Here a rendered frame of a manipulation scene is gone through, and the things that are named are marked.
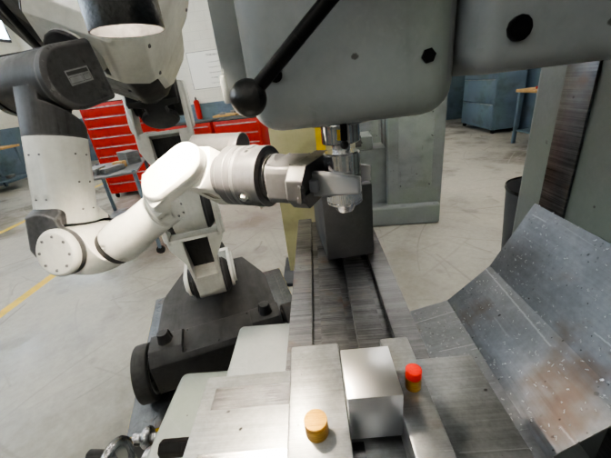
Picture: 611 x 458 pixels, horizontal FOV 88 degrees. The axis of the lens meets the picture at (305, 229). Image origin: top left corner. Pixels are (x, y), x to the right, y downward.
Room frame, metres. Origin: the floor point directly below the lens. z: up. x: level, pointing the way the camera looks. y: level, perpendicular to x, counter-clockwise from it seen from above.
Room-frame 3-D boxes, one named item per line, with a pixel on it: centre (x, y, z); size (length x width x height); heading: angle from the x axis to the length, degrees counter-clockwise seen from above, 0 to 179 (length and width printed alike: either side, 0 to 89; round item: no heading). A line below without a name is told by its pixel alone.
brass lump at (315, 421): (0.19, 0.01, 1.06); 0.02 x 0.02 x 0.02
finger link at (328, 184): (0.37, -0.04, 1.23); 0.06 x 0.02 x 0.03; 64
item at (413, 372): (0.23, -0.09, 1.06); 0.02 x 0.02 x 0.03
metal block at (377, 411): (0.23, -0.05, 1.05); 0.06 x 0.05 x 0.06; 177
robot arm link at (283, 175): (0.44, 0.02, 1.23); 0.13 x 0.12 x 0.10; 154
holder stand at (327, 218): (0.80, -0.10, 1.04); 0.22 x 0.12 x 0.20; 3
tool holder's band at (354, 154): (0.40, -0.06, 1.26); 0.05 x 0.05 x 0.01
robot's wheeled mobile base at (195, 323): (1.13, 0.41, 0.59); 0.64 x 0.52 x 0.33; 14
